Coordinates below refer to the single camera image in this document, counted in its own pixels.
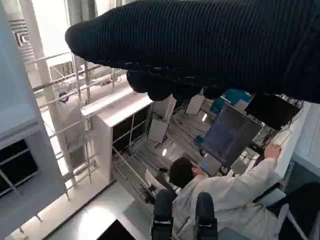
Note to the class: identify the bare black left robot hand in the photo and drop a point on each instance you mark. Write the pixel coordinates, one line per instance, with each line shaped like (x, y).
(163, 212)

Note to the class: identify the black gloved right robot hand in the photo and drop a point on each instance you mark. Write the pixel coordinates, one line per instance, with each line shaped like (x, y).
(200, 45)

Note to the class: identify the small laptop screen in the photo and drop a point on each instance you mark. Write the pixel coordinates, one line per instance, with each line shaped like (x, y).
(211, 166)

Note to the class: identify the person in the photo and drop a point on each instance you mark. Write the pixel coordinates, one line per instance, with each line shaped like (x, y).
(230, 195)

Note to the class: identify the large computer monitor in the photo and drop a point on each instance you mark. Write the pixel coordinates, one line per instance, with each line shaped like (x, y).
(230, 137)

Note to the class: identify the black computer monitor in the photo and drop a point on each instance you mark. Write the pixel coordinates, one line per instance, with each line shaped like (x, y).
(272, 110)

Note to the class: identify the white glass-door cabinet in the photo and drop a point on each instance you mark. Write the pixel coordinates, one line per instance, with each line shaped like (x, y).
(102, 125)

